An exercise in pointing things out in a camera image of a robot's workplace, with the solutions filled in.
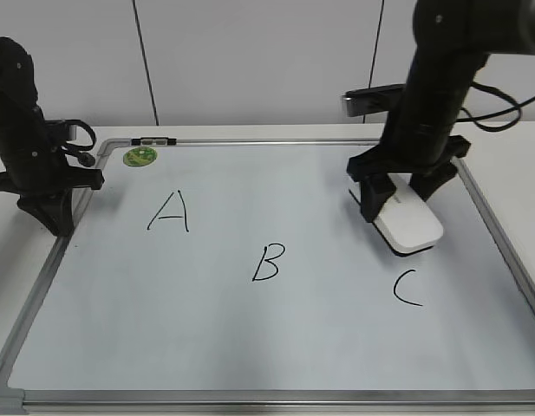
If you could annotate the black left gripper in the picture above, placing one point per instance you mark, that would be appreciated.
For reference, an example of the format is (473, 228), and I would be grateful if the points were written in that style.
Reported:
(42, 173)

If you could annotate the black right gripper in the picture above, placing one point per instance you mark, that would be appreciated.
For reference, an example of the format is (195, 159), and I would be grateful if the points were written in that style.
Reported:
(416, 139)

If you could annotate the white whiteboard eraser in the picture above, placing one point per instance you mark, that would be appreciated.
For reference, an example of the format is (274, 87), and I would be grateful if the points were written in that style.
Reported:
(405, 225)

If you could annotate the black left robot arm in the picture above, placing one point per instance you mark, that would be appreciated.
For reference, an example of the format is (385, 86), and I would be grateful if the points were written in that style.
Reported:
(17, 80)

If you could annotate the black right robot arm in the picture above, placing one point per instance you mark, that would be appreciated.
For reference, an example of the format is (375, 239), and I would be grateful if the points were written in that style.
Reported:
(454, 40)

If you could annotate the green round magnet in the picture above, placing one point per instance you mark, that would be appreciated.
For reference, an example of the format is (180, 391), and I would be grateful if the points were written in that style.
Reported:
(139, 157)

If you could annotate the black marker holder clip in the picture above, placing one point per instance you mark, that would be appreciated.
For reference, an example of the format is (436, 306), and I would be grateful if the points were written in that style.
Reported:
(153, 141)

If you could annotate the white magnetic whiteboard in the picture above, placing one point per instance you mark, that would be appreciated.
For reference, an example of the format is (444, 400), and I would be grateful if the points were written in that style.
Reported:
(226, 275)

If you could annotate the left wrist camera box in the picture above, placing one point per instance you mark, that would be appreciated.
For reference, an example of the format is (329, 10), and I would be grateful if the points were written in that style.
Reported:
(60, 132)

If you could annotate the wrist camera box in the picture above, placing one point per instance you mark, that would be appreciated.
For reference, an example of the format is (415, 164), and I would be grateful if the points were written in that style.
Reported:
(375, 100)
(60, 132)

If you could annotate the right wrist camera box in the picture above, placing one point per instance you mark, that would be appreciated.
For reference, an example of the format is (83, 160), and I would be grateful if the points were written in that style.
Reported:
(375, 100)

